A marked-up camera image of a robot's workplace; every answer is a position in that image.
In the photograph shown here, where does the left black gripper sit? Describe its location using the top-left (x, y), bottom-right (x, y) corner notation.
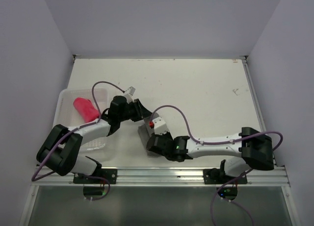
top-left (118, 99), bottom-right (153, 122)

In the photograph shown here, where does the grey towel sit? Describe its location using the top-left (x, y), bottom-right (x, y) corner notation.
top-left (137, 117), bottom-right (160, 158)

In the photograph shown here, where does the pink towel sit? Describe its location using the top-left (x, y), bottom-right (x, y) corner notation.
top-left (73, 97), bottom-right (99, 123)

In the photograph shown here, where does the clear plastic basket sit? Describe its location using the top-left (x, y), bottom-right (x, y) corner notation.
top-left (53, 87), bottom-right (109, 154)

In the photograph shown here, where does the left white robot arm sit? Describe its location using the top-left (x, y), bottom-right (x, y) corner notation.
top-left (36, 96), bottom-right (152, 183)

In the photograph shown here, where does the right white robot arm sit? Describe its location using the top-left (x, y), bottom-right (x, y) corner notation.
top-left (146, 127), bottom-right (274, 183)

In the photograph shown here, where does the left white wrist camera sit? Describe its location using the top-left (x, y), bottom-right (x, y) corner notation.
top-left (123, 86), bottom-right (135, 103)

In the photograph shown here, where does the aluminium mounting rail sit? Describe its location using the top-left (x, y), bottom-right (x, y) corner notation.
top-left (33, 167), bottom-right (290, 187)

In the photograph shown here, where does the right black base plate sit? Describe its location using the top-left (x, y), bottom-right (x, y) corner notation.
top-left (203, 168), bottom-right (248, 185)

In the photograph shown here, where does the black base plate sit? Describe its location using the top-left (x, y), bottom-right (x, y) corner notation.
top-left (203, 168), bottom-right (248, 185)
top-left (73, 168), bottom-right (117, 184)

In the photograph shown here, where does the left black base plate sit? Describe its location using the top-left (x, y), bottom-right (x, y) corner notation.
top-left (73, 168), bottom-right (117, 184)

